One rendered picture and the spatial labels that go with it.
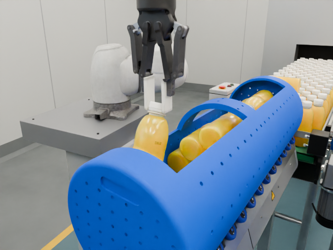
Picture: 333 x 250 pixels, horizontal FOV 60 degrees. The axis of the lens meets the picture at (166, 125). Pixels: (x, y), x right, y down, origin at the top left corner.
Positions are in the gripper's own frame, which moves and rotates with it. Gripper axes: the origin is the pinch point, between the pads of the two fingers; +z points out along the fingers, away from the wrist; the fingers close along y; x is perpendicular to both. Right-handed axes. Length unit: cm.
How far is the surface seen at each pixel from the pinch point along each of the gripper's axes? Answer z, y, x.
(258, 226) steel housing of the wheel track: 43, 18, 25
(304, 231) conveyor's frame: 104, 25, 110
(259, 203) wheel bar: 38, 17, 28
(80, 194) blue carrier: 15.2, -4.0, -19.5
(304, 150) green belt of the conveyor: 40, 20, 81
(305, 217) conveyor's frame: 95, 24, 110
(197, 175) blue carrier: 10.0, 14.8, -9.3
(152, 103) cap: 1.6, -0.3, -1.6
